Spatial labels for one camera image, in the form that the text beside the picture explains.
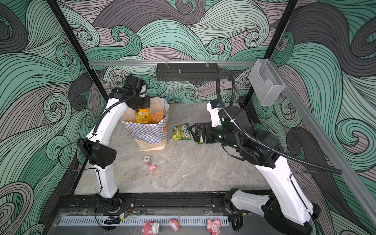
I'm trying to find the yellow orange candy bag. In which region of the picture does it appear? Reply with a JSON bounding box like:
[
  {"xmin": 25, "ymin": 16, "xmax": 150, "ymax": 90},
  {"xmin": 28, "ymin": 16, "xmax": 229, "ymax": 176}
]
[{"xmin": 136, "ymin": 108, "xmax": 151, "ymax": 124}]

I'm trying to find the green Fox's candy bag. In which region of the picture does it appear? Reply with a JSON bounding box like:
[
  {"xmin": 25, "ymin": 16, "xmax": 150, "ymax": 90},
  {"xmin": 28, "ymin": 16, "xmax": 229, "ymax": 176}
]
[
  {"xmin": 197, "ymin": 136, "xmax": 206, "ymax": 145},
  {"xmin": 170, "ymin": 123, "xmax": 191, "ymax": 141}
]

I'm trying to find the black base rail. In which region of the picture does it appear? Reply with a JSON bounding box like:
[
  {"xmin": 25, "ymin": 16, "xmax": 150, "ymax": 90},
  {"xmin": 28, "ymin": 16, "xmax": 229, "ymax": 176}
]
[{"xmin": 55, "ymin": 192, "xmax": 291, "ymax": 215}]

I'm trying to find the pink bear toy right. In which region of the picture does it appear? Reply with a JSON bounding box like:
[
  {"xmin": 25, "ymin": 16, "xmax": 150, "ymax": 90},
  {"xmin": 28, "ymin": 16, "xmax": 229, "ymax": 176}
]
[{"xmin": 206, "ymin": 218, "xmax": 222, "ymax": 235}]

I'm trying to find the small patterned cylinder toy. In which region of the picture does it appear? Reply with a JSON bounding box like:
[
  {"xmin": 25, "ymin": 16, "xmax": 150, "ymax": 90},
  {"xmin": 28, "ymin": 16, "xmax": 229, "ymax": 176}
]
[{"xmin": 143, "ymin": 156, "xmax": 151, "ymax": 165}]

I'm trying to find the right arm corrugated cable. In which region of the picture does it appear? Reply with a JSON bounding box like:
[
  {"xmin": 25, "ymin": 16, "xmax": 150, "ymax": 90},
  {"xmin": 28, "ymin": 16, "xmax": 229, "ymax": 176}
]
[{"xmin": 215, "ymin": 70, "xmax": 343, "ymax": 175}]

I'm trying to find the pink white toy left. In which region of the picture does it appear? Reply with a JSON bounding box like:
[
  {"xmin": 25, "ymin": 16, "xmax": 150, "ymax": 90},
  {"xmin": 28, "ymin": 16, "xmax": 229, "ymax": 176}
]
[{"xmin": 142, "ymin": 221, "xmax": 160, "ymax": 235}]

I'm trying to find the small pink pig toy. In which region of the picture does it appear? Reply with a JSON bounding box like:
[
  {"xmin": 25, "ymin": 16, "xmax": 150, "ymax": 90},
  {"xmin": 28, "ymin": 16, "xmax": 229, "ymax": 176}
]
[{"xmin": 148, "ymin": 165, "xmax": 157, "ymax": 172}]

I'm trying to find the grey horizontal wall rail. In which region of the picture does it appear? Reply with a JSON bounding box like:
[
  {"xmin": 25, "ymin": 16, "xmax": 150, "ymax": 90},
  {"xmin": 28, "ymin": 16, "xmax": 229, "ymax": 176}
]
[{"xmin": 88, "ymin": 60, "xmax": 256, "ymax": 67}]

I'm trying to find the blue checkered paper bag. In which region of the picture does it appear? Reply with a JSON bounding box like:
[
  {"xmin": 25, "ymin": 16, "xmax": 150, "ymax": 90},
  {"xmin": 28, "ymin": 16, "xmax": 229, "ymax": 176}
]
[{"xmin": 119, "ymin": 97, "xmax": 169, "ymax": 151}]

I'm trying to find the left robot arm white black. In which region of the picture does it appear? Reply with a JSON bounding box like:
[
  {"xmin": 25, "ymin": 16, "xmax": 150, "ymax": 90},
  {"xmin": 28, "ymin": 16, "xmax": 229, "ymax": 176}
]
[{"xmin": 77, "ymin": 74, "xmax": 150, "ymax": 213}]

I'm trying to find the orange snack pouch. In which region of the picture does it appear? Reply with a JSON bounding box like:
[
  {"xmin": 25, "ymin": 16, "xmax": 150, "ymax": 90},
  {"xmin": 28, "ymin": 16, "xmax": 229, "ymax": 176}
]
[{"xmin": 149, "ymin": 110, "xmax": 165, "ymax": 124}]

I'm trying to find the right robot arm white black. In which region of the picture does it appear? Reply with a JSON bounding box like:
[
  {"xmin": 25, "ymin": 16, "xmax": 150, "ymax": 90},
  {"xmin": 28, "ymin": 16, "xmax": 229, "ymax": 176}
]
[{"xmin": 190, "ymin": 101, "xmax": 321, "ymax": 235}]

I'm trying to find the pink toy middle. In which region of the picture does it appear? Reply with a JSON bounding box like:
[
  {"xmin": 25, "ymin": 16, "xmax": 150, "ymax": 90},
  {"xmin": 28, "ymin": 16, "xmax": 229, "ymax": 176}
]
[{"xmin": 169, "ymin": 219, "xmax": 180, "ymax": 232}]

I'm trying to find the clear plastic wall holder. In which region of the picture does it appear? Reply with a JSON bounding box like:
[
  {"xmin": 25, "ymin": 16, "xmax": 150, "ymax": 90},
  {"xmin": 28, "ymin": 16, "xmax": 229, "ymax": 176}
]
[{"xmin": 248, "ymin": 59, "xmax": 286, "ymax": 106}]

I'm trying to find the grey right wall rail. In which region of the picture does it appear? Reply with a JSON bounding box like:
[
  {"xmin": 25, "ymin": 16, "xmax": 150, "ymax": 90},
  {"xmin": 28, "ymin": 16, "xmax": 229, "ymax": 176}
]
[{"xmin": 267, "ymin": 59, "xmax": 376, "ymax": 225}]

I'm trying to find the black wall tray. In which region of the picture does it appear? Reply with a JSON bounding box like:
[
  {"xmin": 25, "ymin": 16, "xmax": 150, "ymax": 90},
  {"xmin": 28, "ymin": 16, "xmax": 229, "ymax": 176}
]
[{"xmin": 156, "ymin": 62, "xmax": 219, "ymax": 82}]

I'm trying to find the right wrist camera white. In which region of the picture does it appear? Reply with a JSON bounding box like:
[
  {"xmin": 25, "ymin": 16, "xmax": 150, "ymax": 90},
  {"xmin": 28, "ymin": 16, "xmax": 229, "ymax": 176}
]
[{"xmin": 207, "ymin": 99, "xmax": 222, "ymax": 127}]

